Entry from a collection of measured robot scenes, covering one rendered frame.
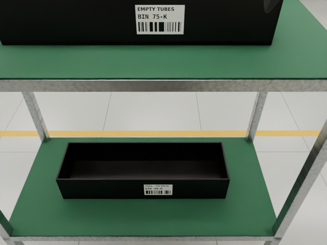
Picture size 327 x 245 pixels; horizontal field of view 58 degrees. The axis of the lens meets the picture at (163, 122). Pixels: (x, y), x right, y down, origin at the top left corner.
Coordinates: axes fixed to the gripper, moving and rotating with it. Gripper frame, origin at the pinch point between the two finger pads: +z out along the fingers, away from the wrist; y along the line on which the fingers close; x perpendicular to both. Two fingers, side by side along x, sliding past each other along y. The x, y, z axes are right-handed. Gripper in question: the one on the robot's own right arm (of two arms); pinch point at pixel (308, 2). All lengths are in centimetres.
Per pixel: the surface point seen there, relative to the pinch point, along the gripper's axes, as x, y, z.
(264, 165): -11, -38, 133
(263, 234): 24, -15, 75
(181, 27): -15.3, 12.4, 23.4
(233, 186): 8, -9, 84
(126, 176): 4, 31, 84
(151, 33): -14.8, 18.6, 24.5
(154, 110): -52, 23, 153
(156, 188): 10, 19, 75
